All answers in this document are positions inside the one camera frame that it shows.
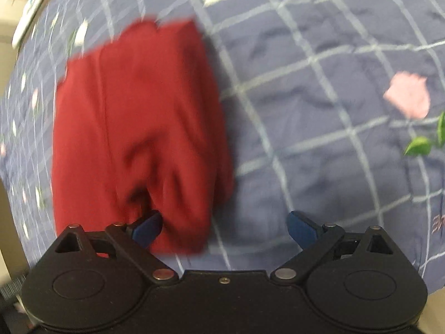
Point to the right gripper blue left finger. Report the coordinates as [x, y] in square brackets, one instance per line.
[131, 242]

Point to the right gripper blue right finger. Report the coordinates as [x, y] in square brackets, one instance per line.
[317, 243]

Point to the red long sleeve sweater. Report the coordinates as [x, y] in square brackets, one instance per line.
[138, 127]

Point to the blue checked floral quilt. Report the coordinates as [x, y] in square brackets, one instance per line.
[321, 98]

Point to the light blue pillow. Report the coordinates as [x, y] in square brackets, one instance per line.
[26, 18]

